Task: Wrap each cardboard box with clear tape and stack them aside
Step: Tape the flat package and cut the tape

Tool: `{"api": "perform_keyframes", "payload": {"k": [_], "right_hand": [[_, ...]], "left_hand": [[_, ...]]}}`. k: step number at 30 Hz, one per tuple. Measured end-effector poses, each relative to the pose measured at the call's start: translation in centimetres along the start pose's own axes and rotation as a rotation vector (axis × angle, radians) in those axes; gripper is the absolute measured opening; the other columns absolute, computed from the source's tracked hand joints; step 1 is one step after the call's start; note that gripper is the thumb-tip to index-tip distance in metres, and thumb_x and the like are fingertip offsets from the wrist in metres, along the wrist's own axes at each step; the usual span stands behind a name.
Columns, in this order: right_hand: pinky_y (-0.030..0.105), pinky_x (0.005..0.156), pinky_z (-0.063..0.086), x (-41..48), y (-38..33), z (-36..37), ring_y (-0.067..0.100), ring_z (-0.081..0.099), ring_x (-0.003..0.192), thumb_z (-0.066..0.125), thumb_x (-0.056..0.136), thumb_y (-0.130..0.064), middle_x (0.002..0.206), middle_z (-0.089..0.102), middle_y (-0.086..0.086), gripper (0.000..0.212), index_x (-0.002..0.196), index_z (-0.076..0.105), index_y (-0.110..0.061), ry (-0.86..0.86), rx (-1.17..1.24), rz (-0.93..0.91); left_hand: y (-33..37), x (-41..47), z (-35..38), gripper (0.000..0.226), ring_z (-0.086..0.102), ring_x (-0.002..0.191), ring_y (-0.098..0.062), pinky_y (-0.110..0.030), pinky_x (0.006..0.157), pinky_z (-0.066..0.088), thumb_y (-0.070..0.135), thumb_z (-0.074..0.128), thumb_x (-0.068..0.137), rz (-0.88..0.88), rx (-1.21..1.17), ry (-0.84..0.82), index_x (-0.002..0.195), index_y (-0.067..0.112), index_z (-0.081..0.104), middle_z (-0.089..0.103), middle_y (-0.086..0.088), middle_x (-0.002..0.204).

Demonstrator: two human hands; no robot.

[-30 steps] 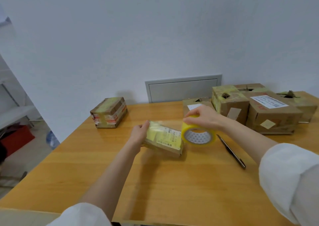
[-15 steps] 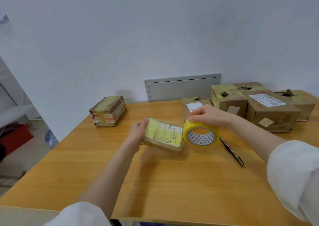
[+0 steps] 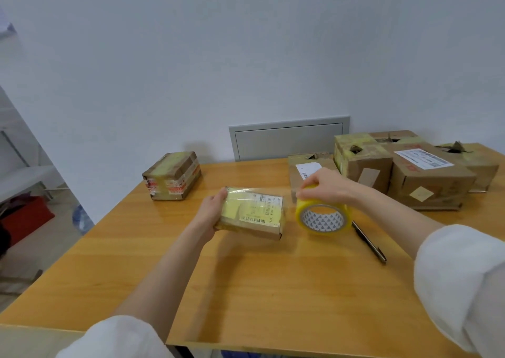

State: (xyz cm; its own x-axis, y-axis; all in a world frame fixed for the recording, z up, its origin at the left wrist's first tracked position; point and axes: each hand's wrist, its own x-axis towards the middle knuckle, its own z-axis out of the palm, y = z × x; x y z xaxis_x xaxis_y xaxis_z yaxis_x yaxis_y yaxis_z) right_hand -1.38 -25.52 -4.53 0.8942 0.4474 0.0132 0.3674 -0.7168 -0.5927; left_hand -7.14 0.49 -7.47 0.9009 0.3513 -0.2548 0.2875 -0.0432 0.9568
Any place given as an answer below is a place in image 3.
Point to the person's right hand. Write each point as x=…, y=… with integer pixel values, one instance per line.
x=329, y=186

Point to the person's left hand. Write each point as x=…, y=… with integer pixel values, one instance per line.
x=207, y=213

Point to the person's left thumb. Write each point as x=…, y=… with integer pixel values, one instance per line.
x=221, y=196

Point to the person's right thumb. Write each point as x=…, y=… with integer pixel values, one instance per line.
x=304, y=193

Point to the yellow packing tape roll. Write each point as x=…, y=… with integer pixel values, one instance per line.
x=321, y=219

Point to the small yellow-taped cardboard box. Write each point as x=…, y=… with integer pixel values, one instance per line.
x=254, y=213

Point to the person's left forearm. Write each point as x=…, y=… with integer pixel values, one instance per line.
x=157, y=286

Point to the person's right forearm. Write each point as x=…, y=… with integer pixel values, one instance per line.
x=430, y=251

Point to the cardboard box with white label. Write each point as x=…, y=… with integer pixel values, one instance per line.
x=302, y=172

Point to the cardboard box with red-striped tape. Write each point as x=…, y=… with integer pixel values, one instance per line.
x=171, y=176

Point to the cardboard box with yellow top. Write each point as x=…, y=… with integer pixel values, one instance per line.
x=363, y=160

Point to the black pen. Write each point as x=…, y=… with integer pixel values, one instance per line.
x=369, y=241

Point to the torn-top cardboard box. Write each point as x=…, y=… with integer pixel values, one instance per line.
x=398, y=136

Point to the large cardboard box shipping label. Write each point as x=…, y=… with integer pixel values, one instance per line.
x=430, y=180

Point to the clear water bottle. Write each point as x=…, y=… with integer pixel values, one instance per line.
x=83, y=219

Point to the torn cardboard box yellow tape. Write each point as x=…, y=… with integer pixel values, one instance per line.
x=479, y=166

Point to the red bag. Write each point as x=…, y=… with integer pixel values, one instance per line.
x=25, y=219

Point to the grey wall access panel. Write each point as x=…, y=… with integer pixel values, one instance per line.
x=288, y=138

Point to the white metal-frame table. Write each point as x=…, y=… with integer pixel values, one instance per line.
x=23, y=172

